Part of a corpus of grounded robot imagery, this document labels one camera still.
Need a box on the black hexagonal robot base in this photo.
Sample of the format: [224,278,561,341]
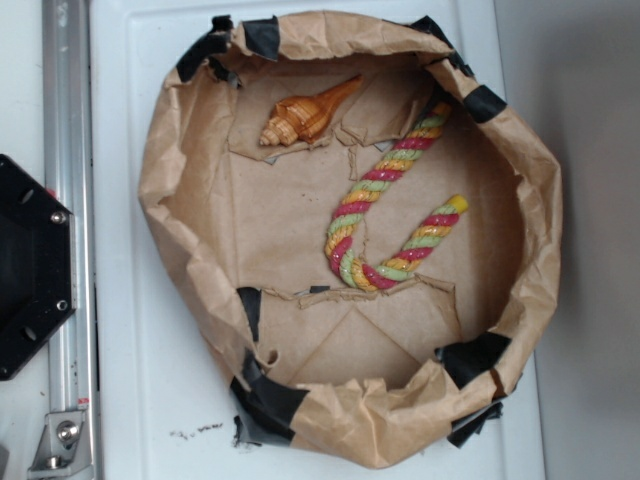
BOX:
[1,155,75,381]

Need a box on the brown paper-lined round bin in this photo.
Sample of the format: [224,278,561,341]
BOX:
[138,11,562,468]

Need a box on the red yellow green twisted rope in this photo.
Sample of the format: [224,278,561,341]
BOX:
[323,102,470,292]

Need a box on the aluminium extrusion rail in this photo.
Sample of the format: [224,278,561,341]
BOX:
[42,1,103,479]

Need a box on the metal corner bracket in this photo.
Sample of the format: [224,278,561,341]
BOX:
[27,410,95,480]

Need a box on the orange spiral conch shell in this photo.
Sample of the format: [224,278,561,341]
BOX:
[259,75,364,146]

